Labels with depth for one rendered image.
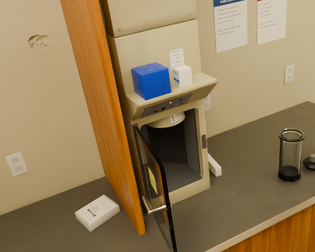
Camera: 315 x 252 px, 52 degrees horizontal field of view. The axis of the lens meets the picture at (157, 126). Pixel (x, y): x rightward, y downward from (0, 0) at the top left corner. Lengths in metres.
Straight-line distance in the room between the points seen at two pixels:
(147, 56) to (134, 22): 0.13
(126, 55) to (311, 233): 1.21
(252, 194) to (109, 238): 0.65
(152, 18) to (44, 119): 0.73
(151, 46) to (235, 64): 0.87
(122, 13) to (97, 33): 0.15
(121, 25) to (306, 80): 1.56
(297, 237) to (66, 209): 1.08
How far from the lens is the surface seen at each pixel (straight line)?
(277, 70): 2.18
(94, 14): 1.00
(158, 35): 1.18
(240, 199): 1.51
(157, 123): 1.32
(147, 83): 1.08
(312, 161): 1.71
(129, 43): 1.14
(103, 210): 1.50
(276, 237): 1.60
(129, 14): 1.13
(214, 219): 1.42
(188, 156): 1.58
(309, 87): 2.44
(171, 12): 1.19
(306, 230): 1.74
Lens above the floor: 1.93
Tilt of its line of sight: 27 degrees down
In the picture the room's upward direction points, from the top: 9 degrees counter-clockwise
